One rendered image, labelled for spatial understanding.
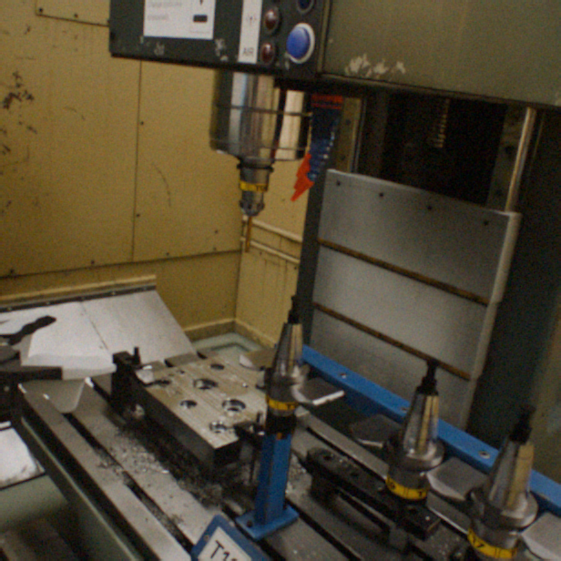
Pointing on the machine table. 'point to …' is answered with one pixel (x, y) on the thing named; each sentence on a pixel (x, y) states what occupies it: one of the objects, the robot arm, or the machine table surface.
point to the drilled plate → (206, 448)
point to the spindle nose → (258, 117)
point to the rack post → (270, 492)
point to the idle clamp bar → (326, 477)
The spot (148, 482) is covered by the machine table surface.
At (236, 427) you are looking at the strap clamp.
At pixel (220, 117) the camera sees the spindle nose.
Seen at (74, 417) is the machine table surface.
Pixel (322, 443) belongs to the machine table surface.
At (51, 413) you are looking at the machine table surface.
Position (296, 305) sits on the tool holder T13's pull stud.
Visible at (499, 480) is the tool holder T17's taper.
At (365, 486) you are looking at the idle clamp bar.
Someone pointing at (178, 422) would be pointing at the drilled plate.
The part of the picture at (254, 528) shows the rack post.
